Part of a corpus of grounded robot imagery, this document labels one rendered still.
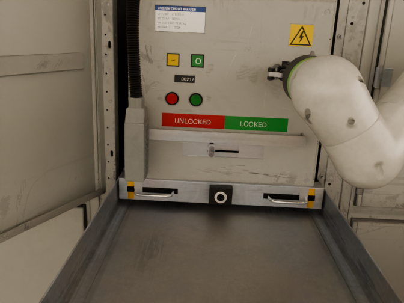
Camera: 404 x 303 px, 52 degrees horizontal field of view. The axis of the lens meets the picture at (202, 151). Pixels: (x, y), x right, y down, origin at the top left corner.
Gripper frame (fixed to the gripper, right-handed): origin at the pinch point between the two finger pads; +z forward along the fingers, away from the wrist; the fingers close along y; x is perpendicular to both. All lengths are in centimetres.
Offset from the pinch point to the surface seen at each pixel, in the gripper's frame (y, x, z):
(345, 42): 16.8, 6.0, 12.3
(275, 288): -4.1, -38.2, -31.6
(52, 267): -64, -63, 11
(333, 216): 13.6, -34.4, -6.4
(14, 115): -61, -12, -10
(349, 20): 17.0, 11.7, 12.3
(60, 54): -54, 1, 1
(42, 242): -66, -55, 11
